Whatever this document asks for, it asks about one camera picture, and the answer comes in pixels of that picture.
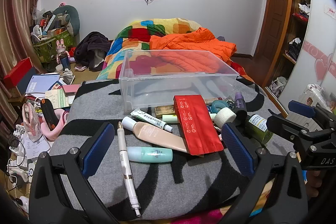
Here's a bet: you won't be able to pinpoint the slim beige tube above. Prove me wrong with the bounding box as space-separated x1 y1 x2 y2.
204 97 223 105

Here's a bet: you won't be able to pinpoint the white bandage roll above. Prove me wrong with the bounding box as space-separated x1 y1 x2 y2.
215 107 237 127

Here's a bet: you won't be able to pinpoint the dark green glass bottle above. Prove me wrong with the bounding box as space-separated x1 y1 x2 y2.
245 114 274 144

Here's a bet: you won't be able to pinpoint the small gold soap box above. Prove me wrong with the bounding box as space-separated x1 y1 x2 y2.
155 105 175 118

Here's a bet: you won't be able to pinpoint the grey neck pillow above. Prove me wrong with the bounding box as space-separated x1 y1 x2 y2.
43 5 80 37

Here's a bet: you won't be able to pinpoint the white sliding wardrobe door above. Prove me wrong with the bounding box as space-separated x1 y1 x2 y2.
278 0 336 119

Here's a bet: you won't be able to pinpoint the pink rabbit toy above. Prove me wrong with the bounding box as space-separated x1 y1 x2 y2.
56 40 69 56

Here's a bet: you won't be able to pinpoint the red box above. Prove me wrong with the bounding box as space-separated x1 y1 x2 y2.
3 57 33 88

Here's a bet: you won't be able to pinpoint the pale teal bottle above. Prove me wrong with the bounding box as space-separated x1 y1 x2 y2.
126 147 174 163

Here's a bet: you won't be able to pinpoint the striped brown curtain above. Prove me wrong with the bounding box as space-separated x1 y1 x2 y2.
0 0 61 98

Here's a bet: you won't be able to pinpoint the dark blue bottle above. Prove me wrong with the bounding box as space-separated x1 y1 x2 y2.
59 53 71 68

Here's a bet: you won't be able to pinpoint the grey black patterned blanket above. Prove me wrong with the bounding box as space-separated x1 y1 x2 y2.
49 78 296 216

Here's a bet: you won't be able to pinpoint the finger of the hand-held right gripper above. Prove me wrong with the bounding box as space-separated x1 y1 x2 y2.
288 100 336 130
266 113 320 147

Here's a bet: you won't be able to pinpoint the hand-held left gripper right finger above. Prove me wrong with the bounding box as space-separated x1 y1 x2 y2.
221 122 309 224

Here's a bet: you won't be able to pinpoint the wooden wardrobe shelf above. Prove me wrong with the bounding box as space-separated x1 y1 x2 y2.
282 0 313 64

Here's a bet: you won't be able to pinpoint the pink flat box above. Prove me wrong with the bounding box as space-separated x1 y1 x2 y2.
62 84 81 94

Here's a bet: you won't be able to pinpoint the blue notebook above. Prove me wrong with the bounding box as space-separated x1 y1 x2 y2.
25 74 61 94

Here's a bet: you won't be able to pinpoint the white green ointment tube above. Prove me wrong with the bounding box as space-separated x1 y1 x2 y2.
130 108 174 133

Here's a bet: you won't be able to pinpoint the orange down jacket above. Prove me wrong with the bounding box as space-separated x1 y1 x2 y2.
149 27 237 75

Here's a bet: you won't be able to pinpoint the white bag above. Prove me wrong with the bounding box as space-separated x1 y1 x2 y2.
270 76 288 96

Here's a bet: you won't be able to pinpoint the beige foundation tube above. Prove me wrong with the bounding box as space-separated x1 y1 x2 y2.
122 116 190 153

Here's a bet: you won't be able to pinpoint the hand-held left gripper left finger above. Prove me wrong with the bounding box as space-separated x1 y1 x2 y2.
28 122 124 224

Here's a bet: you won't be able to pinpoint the dark grey box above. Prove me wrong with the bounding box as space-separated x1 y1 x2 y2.
16 67 44 95

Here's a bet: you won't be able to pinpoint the pale green lip balm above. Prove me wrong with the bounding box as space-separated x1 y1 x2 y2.
162 114 180 124

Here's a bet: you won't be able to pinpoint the white suitcase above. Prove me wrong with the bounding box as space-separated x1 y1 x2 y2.
302 84 336 114

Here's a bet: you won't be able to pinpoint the green fabric bag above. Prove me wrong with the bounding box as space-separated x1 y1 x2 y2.
33 30 76 63

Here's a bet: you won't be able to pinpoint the green white book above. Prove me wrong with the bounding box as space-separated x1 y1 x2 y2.
45 89 70 109

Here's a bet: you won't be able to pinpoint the clear plastic storage box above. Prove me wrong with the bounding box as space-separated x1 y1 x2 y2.
119 49 240 115

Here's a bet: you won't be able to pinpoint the colourful patchwork blanket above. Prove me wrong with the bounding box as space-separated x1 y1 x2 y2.
96 18 259 88

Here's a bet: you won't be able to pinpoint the loose white papers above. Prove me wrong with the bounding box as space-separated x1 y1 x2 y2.
16 132 50 161

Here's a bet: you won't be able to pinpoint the black orange device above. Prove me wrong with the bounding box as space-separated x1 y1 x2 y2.
40 98 59 131

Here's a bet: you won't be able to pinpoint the wooden door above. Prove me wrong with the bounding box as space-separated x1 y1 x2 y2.
251 0 289 88

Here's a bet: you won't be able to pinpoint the white cosmetic pen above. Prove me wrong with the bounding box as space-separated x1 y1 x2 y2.
117 121 141 217

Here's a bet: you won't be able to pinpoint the red foil packet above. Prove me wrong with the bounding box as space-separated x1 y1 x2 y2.
173 95 224 156

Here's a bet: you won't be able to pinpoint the pink curved massager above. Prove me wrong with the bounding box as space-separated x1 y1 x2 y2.
39 109 69 140

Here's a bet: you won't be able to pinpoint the small purple bottle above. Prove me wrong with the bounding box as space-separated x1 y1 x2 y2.
234 92 248 125

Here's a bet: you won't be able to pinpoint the teal round container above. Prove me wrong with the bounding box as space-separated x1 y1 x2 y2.
211 100 227 114

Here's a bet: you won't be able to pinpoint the person's right hand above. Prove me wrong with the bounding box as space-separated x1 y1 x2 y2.
306 170 325 199

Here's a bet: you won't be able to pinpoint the pink clear pouch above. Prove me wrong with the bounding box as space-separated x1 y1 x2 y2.
22 103 42 142

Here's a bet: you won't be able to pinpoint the dark clothes pile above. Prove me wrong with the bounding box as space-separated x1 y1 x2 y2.
73 31 112 72

